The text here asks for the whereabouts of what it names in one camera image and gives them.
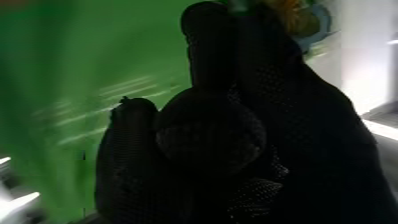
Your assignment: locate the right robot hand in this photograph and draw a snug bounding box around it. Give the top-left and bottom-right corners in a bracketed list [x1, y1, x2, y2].
[92, 0, 398, 224]

